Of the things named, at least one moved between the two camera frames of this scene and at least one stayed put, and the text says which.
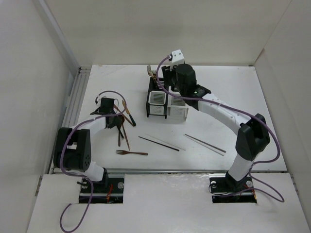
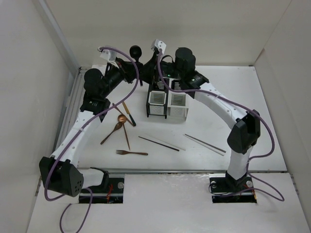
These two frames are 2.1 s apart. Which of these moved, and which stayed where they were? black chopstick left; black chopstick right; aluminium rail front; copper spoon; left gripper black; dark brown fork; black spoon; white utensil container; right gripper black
Moved: left gripper black; right gripper black; black spoon
Stayed: copper spoon; black chopstick left; aluminium rail front; black chopstick right; dark brown fork; white utensil container
